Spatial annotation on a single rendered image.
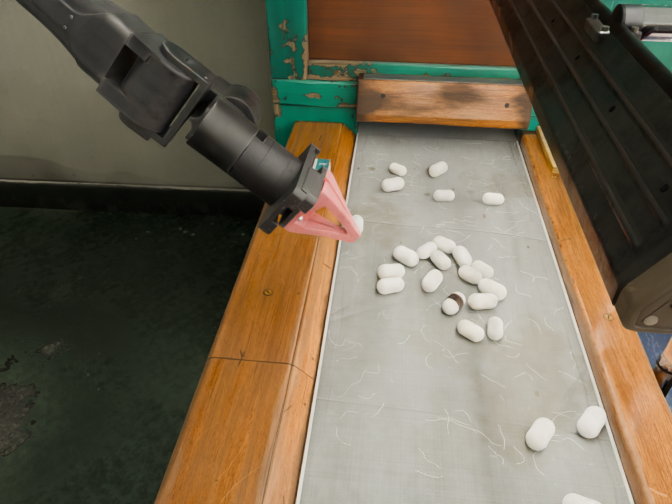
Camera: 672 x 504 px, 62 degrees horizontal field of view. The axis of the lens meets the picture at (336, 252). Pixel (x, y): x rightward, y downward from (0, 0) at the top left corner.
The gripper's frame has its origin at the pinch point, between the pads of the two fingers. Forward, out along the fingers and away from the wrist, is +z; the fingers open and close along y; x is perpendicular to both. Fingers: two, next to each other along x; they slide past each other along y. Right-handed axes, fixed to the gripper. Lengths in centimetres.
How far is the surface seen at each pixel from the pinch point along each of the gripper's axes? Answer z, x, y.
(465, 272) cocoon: 17.5, -1.3, 7.7
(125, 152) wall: -35, 104, 120
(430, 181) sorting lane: 14.9, 2.1, 32.3
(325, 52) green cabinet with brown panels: -10.1, 3.2, 48.8
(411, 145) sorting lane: 12.1, 4.0, 44.5
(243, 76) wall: -18, 52, 122
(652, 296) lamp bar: -0.5, -25.1, -30.4
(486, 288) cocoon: 19.4, -2.8, 4.9
